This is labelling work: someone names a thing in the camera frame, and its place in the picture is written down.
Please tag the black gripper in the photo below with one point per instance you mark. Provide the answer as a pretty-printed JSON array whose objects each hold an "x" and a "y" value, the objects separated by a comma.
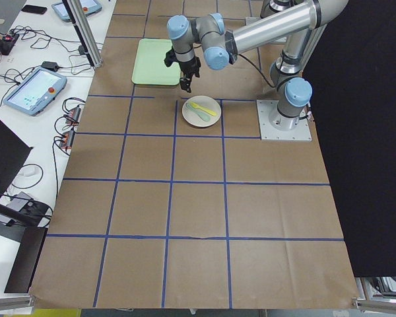
[{"x": 190, "y": 67}]

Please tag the yellow plastic fork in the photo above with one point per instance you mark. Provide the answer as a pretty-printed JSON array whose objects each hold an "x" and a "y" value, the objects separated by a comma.
[{"x": 208, "y": 111}]

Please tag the white round plate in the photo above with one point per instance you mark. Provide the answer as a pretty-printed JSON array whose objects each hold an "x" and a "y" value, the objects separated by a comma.
[{"x": 204, "y": 101}]

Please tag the teal plastic spoon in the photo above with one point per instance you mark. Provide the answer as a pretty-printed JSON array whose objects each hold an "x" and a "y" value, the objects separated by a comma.
[{"x": 203, "y": 116}]

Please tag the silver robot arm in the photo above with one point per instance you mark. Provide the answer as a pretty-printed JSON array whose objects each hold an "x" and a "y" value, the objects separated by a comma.
[{"x": 298, "y": 22}]

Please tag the light green tray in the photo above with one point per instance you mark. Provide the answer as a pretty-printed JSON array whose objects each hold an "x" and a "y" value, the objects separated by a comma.
[{"x": 149, "y": 67}]

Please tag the black power adapter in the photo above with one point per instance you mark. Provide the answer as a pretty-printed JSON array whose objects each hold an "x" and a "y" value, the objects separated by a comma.
[{"x": 50, "y": 65}]

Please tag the near teach pendant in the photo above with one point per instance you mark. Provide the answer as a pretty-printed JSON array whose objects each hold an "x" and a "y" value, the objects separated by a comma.
[{"x": 36, "y": 91}]

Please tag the black smartphone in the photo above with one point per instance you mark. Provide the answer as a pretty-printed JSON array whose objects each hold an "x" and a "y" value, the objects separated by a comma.
[{"x": 34, "y": 9}]

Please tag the black monitor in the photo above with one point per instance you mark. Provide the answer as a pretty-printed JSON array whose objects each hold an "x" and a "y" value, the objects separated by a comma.
[{"x": 20, "y": 219}]

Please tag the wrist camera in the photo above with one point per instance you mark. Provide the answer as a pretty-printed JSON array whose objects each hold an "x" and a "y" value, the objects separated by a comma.
[{"x": 170, "y": 58}]

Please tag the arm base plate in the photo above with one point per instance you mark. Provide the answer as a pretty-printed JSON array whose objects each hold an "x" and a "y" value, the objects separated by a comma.
[{"x": 275, "y": 127}]

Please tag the aluminium frame post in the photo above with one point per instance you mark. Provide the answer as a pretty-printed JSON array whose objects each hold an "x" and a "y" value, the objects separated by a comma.
[{"x": 82, "y": 28}]

